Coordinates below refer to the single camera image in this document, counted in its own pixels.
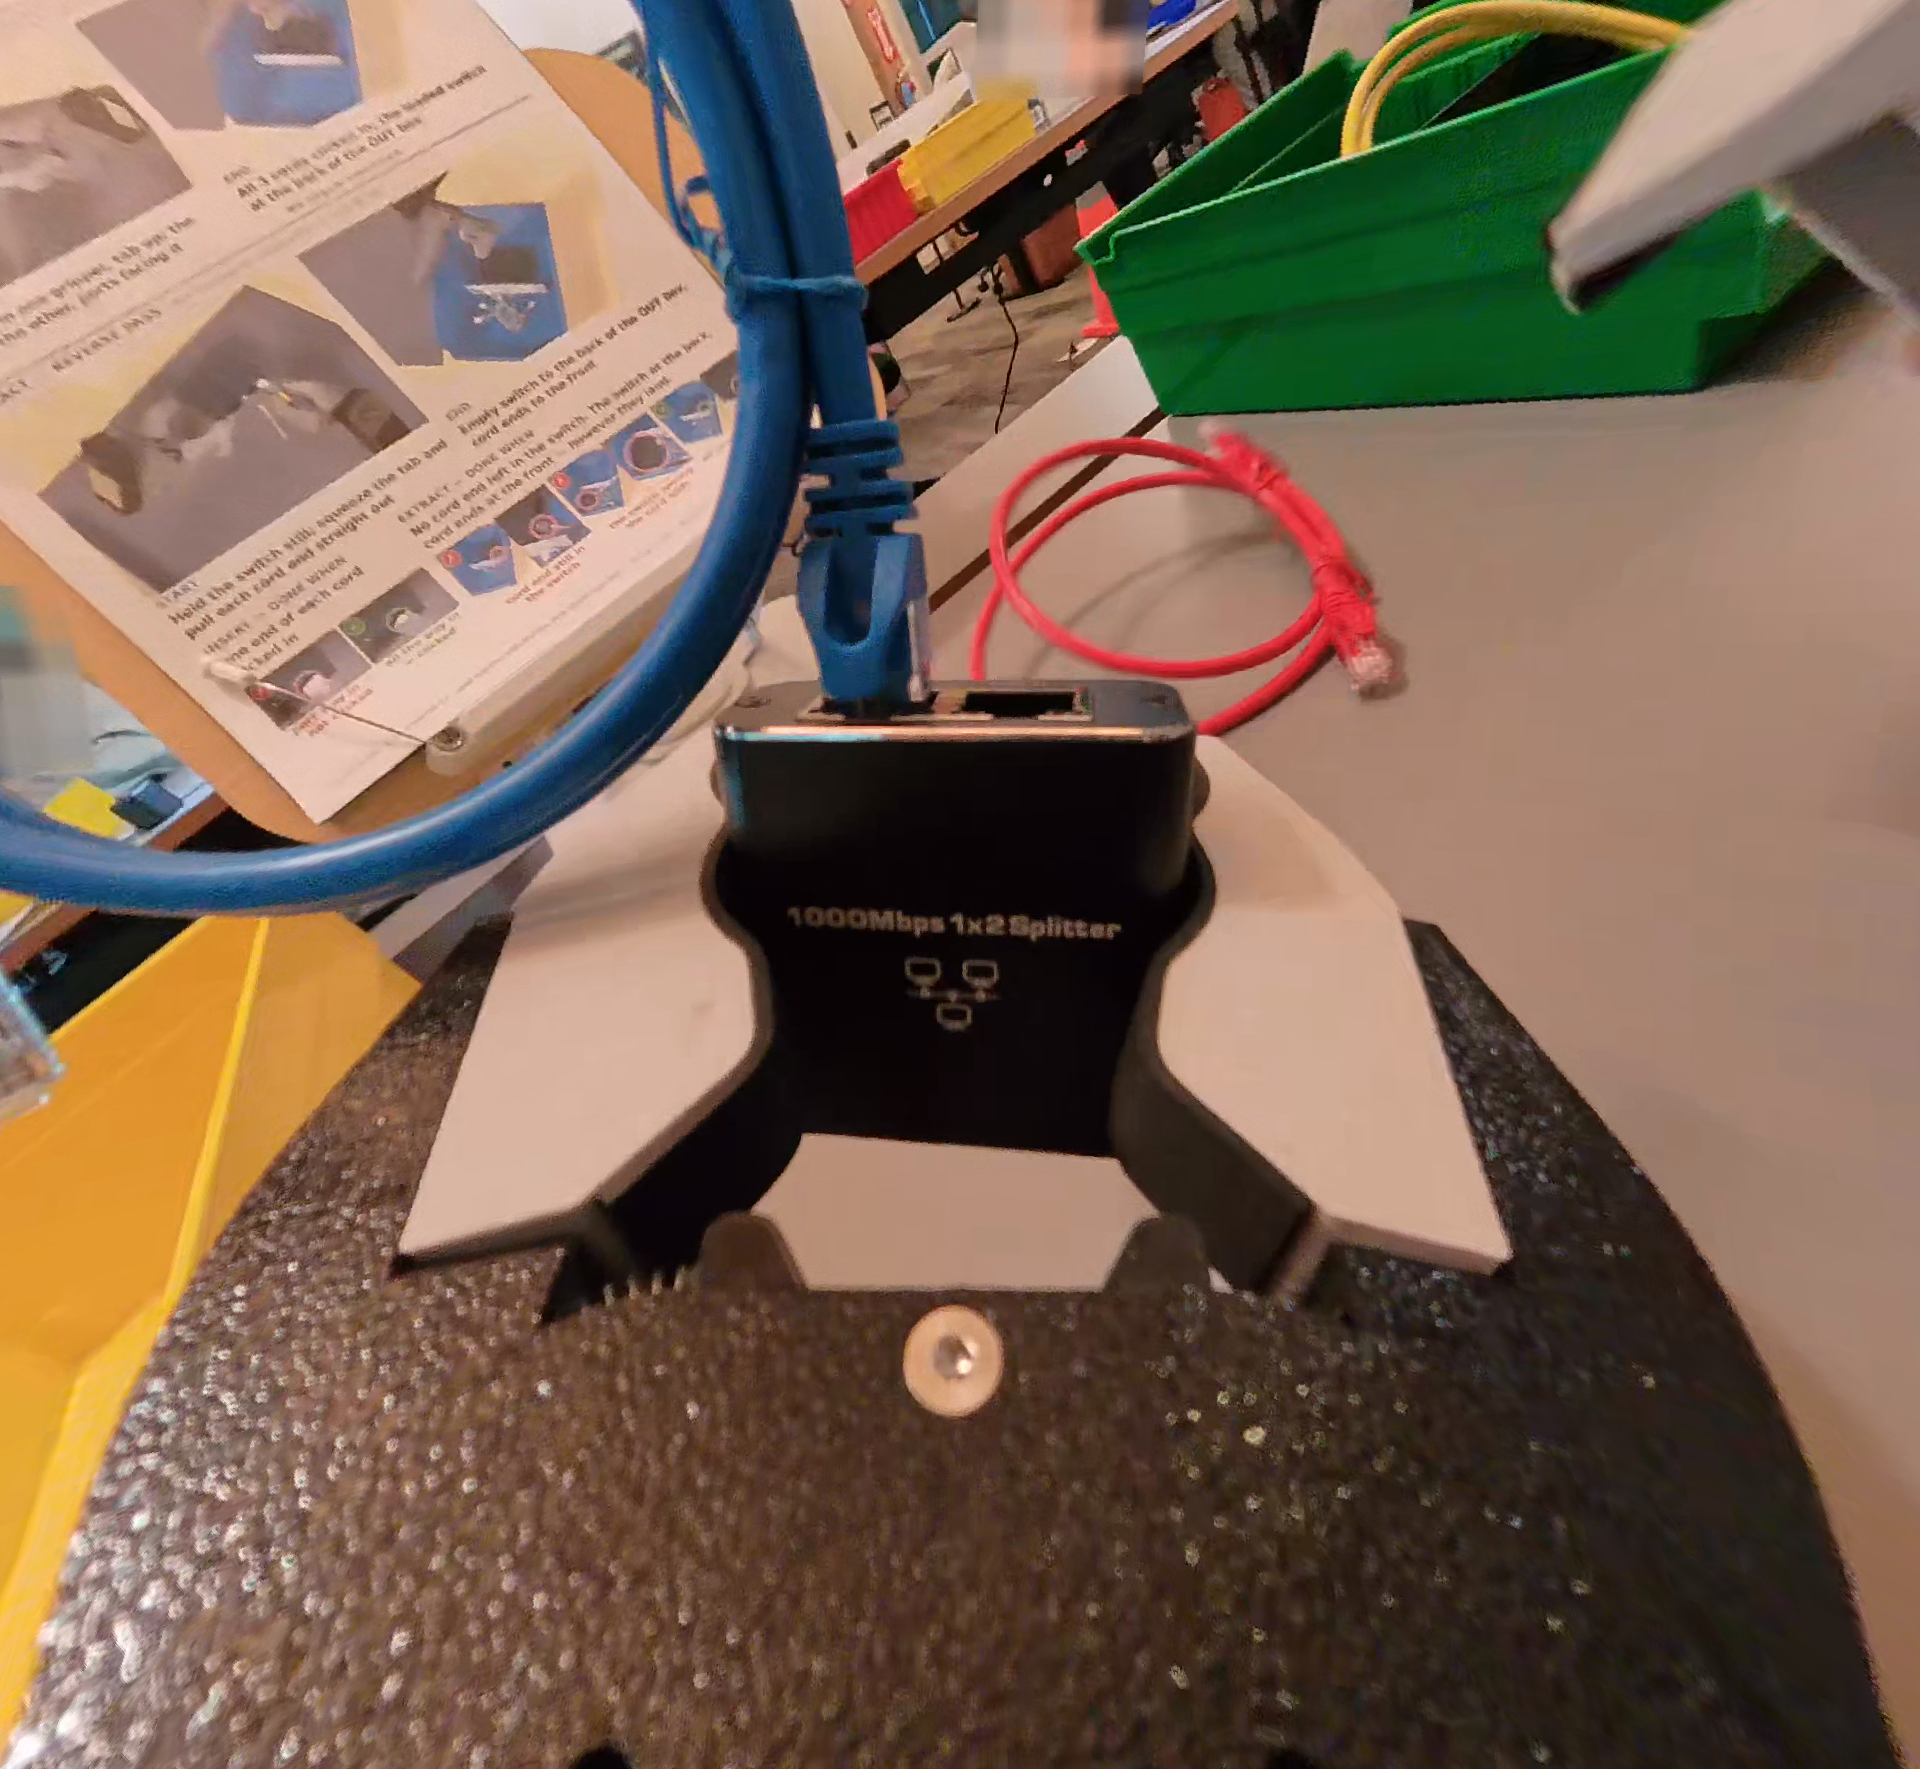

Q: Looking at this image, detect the blue ethernet cable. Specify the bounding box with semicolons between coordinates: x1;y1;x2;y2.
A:
0;0;932;1125

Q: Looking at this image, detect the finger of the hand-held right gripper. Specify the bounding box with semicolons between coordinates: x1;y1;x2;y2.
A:
1545;0;1920;373

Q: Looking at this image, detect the yellow parts tray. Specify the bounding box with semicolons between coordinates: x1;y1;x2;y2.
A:
896;95;1040;210

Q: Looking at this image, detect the black ethernet splitter box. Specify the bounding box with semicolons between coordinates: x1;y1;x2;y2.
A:
708;671;1202;1155

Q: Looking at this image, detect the wood-edged office table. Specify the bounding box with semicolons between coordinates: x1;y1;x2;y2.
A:
841;0;1246;345

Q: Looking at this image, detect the green plastic bin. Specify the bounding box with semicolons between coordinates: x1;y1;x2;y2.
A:
1078;0;1876;418

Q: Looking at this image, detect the yellow cable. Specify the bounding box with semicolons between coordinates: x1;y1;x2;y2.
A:
1341;0;1690;159

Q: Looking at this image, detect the wooden instruction board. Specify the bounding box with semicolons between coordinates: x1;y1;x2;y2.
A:
0;0;782;847

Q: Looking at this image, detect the red ethernet cable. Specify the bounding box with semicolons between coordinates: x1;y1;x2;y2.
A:
972;427;1408;739

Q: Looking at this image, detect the printed instruction sheet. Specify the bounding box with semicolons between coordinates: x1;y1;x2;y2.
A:
0;0;754;827

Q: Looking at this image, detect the yellow plastic bin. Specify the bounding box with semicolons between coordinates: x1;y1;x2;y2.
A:
0;899;423;1682

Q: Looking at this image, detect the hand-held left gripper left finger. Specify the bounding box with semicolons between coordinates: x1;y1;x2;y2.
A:
394;756;808;1276

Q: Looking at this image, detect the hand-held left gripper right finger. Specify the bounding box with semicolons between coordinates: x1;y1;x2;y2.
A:
1117;735;1516;1308

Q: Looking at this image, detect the orange traffic cone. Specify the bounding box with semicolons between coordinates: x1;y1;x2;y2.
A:
1079;185;1128;337

